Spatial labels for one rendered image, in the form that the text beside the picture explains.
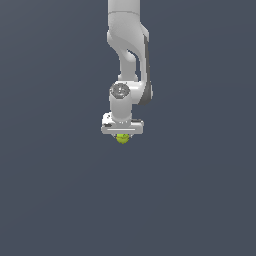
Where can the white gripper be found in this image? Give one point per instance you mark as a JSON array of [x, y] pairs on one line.
[[122, 126]]

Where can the small yellow-green ball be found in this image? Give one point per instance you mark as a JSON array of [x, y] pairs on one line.
[[122, 138]]

